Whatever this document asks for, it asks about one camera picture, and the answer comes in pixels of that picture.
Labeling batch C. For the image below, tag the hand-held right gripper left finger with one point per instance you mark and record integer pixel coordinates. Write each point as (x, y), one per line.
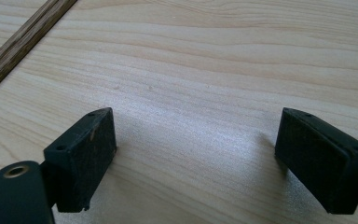
(84, 161)

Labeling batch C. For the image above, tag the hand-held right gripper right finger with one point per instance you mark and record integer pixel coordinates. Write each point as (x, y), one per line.
(317, 161)

